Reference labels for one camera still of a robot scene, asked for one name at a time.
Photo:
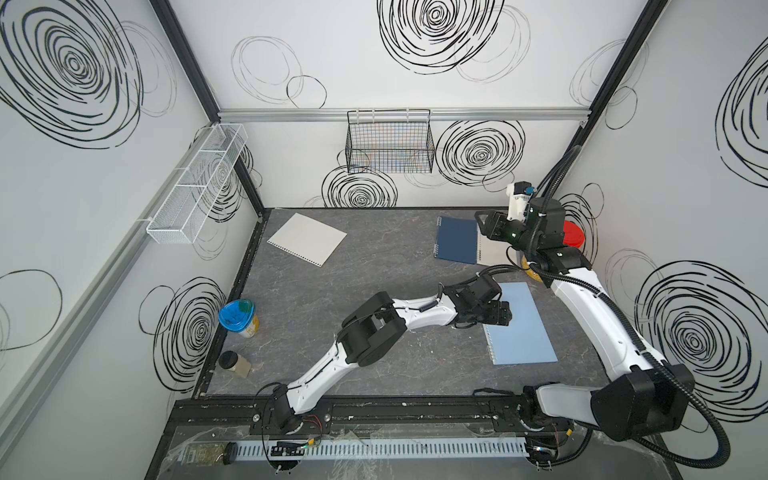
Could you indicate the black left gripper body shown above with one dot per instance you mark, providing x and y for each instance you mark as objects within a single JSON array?
[{"x": 489, "y": 315}]

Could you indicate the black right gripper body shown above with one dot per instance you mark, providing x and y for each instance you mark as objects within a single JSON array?
[{"x": 517, "y": 238}]

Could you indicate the dark blue spiral notebook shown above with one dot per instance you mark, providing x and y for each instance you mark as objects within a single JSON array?
[{"x": 456, "y": 240}]

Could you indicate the light blue spiral notebook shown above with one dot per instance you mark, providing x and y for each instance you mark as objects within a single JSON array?
[{"x": 524, "y": 340}]

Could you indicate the torn lined paper page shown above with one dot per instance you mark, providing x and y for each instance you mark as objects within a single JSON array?
[{"x": 307, "y": 239}]

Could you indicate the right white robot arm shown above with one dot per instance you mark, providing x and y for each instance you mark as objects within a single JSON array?
[{"x": 638, "y": 400}]

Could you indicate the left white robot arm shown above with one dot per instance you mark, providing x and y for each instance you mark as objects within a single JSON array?
[{"x": 370, "y": 332}]

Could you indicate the frosted cover white notebook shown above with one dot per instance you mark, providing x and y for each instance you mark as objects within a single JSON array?
[{"x": 491, "y": 252}]

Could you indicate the cornflakes jar with red lid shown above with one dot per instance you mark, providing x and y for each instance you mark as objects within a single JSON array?
[{"x": 573, "y": 237}]

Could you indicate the blue lid snack cup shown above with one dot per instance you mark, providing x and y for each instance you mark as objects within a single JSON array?
[{"x": 240, "y": 317}]

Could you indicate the small black cap bottle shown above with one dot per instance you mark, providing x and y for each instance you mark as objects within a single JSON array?
[{"x": 234, "y": 363}]

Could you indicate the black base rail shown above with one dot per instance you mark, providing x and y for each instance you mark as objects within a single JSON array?
[{"x": 263, "y": 413}]

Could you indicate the black wire basket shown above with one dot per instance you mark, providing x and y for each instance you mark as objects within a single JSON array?
[{"x": 391, "y": 147}]

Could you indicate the white slotted cable duct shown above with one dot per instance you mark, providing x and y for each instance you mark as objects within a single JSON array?
[{"x": 388, "y": 449}]

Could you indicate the black corner frame post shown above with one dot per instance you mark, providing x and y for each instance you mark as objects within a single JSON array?
[{"x": 640, "y": 32}]

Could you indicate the left black frame post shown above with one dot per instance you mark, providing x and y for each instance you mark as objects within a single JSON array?
[{"x": 181, "y": 47}]

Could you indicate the aluminium wall rail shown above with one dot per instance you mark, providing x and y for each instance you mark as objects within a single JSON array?
[{"x": 579, "y": 114}]

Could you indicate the white mesh wall shelf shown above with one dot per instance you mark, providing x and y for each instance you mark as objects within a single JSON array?
[{"x": 202, "y": 179}]

